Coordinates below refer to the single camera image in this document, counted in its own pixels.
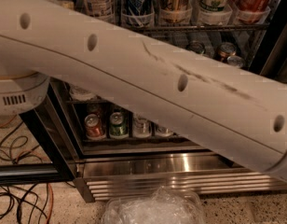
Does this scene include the front water bottle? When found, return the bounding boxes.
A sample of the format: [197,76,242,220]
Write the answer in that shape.
[69,85,97,101]

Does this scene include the brown gold can top shelf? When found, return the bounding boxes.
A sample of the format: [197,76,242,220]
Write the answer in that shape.
[159,0,189,23]

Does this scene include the silver can bottom shelf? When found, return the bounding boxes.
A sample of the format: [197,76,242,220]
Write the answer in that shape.
[155,125,173,137]

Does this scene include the open glass fridge door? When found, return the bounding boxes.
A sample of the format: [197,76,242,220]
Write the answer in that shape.
[0,111,75,186]

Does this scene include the water bottle bottom shelf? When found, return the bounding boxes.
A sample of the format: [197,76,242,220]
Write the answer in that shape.
[132,114,152,138]

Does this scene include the blue redbull can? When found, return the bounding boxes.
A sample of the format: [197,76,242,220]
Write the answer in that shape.
[124,0,152,27]

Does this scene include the green can rear middle shelf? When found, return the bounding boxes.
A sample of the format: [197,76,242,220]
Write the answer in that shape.
[186,41,206,54]

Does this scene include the gold can rear middle shelf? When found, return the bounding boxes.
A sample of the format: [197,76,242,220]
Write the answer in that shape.
[214,42,237,63]

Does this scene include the white blue can top shelf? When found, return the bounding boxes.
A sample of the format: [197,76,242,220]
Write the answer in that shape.
[83,0,114,22]

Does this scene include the red can bottom shelf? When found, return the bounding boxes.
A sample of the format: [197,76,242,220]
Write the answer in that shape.
[84,114,104,140]

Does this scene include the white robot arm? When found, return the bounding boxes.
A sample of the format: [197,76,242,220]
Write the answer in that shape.
[0,0,287,182]

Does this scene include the gold can front middle shelf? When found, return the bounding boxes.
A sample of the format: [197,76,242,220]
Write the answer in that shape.
[226,55,245,68]

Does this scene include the orange floor cable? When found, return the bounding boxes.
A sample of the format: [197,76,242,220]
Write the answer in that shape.
[0,114,54,224]

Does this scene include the green can bottom shelf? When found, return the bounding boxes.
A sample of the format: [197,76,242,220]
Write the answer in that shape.
[109,112,129,139]

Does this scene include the clear plastic bag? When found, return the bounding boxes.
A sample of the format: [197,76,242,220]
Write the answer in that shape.
[101,187,206,224]

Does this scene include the black floor cables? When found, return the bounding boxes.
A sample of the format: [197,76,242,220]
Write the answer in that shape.
[0,121,51,224]

